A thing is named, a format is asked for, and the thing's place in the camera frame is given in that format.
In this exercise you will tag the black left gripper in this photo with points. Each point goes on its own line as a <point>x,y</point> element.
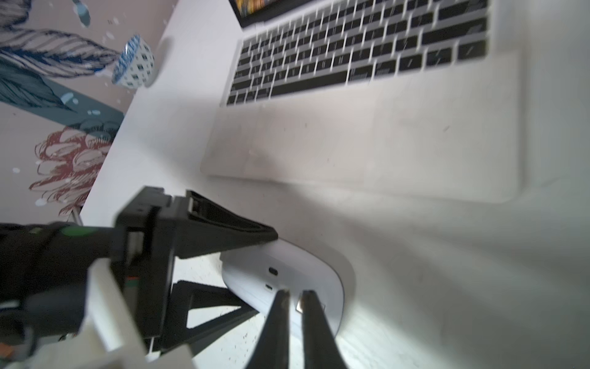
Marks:
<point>149,231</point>

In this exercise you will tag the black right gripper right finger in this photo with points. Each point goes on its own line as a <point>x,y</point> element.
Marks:
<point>320,349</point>

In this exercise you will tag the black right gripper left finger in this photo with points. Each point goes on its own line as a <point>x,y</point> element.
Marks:
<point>272,349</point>

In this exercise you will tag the white wireless mouse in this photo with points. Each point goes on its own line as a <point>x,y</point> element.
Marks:
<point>256,273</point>

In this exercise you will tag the silver laptop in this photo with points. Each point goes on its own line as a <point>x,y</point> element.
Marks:
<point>399,97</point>

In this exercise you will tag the silver USB mouse receiver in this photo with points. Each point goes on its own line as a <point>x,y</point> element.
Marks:
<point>300,306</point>

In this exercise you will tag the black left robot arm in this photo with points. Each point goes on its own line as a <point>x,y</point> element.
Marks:
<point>45,271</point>

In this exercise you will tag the blue patterned ceramic bowl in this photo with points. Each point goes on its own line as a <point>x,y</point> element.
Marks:
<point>135,65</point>

